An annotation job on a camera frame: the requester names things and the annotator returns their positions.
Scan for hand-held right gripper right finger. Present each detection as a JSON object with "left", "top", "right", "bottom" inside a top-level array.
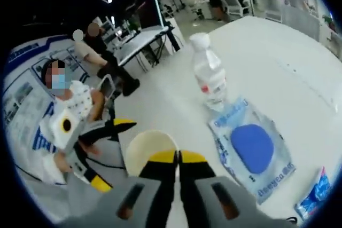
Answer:
[{"left": 178, "top": 150, "right": 259, "bottom": 228}]

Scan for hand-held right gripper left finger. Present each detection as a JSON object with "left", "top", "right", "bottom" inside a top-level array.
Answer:
[{"left": 116, "top": 150, "right": 178, "bottom": 228}]

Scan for white paper cup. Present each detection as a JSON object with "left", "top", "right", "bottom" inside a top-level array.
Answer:
[{"left": 125, "top": 129, "right": 178, "bottom": 178}]

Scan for clear pouch with blue pad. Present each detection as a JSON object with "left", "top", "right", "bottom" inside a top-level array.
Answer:
[{"left": 208, "top": 96, "right": 296, "bottom": 205}]

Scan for clear plastic water bottle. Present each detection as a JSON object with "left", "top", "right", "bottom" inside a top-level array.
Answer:
[{"left": 189, "top": 32, "right": 228, "bottom": 113}]

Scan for blue tissue pack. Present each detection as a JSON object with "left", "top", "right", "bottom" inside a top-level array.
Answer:
[{"left": 293, "top": 166, "right": 332, "bottom": 217}]

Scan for person's left hand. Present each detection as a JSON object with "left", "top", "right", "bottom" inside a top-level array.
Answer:
[{"left": 54, "top": 142, "right": 101, "bottom": 174}]

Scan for person's white clothing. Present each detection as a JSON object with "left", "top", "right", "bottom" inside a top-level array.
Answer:
[{"left": 14, "top": 94, "right": 126, "bottom": 186}]

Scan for blue face mask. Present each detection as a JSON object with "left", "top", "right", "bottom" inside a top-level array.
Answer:
[{"left": 51, "top": 74, "right": 73, "bottom": 97}]

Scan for grey desk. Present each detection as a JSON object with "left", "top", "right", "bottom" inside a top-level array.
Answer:
[{"left": 113, "top": 26, "right": 176, "bottom": 67}]

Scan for large dark monitor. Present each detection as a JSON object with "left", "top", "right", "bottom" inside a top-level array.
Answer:
[{"left": 133, "top": 0, "right": 165, "bottom": 30}]

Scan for white round table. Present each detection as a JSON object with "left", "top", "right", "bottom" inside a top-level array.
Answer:
[{"left": 112, "top": 15, "right": 342, "bottom": 228}]

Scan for white office chair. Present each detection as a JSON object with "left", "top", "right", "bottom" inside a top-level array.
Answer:
[{"left": 223, "top": 0, "right": 254, "bottom": 17}]

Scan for white partition cabinet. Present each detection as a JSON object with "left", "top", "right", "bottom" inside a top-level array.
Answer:
[{"left": 282, "top": 5, "right": 321, "bottom": 41}]

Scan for potted plant with red flowers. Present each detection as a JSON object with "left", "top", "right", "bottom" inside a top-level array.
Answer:
[{"left": 322, "top": 14, "right": 338, "bottom": 33}]

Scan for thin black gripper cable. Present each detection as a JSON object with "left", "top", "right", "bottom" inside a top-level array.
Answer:
[{"left": 85, "top": 157, "right": 128, "bottom": 171}]

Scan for metal frame chair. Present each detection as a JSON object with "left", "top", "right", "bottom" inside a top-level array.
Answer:
[{"left": 96, "top": 74, "right": 119, "bottom": 113}]

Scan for wall display board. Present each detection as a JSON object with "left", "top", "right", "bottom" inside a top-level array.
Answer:
[{"left": 2, "top": 35, "right": 89, "bottom": 143}]

